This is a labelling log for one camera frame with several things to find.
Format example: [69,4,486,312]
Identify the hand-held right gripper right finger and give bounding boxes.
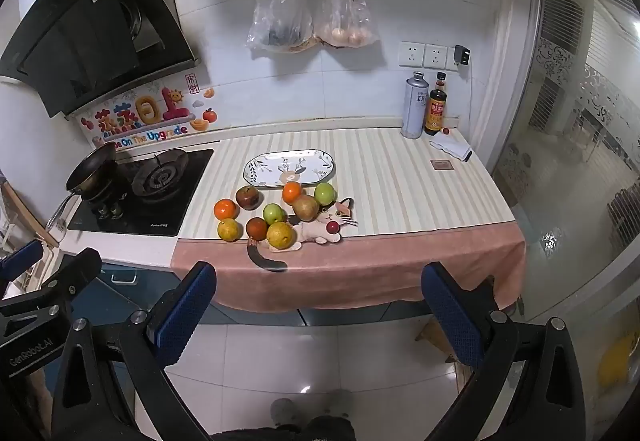
[421,262,587,441]

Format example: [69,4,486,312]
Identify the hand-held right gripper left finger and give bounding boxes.
[51,261,218,441]

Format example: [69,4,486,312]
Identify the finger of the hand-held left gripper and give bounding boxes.
[0,240,44,282]
[0,247,104,318]

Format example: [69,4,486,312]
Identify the small yellow citrus fruit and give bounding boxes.
[217,218,242,242]

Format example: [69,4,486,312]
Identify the large yellow citrus fruit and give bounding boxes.
[266,222,295,250]

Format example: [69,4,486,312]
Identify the oval patterned ceramic plate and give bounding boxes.
[243,149,337,188]

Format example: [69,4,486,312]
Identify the wooden stool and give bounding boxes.
[414,313,473,402]

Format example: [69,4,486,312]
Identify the blue kitchen cabinet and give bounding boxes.
[42,263,428,402]

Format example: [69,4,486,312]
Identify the black frying pan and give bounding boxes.
[47,143,121,234]

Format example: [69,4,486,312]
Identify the grey slipper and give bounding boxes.
[270,397,297,422]

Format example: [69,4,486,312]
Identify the striped cat print tablecloth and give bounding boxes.
[170,126,528,314]

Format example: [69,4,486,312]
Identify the black gas stove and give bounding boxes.
[67,148,215,238]

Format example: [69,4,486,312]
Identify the brown kiwi fruit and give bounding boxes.
[292,194,319,222]

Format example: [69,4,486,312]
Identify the white folded cloth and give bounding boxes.
[429,135,474,162]

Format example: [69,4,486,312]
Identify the frosted glass sliding door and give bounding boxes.
[492,0,640,402]

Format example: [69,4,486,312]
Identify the dark sauce bottle red label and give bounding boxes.
[424,89,448,136]

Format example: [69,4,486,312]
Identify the silver metal can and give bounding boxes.
[401,71,428,140]

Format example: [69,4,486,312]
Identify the black range hood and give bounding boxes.
[0,0,198,119]

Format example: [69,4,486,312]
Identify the clear plastic bag of eggs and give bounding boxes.
[312,0,381,49]

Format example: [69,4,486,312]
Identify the clear plastic bag dark contents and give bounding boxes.
[245,0,321,54]

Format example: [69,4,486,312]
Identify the wooden frame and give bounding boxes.
[0,181,61,247]

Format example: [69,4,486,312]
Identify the colourful wall sticker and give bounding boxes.
[80,71,218,152]

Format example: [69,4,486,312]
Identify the white wall socket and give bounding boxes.
[424,42,449,69]
[398,41,426,68]

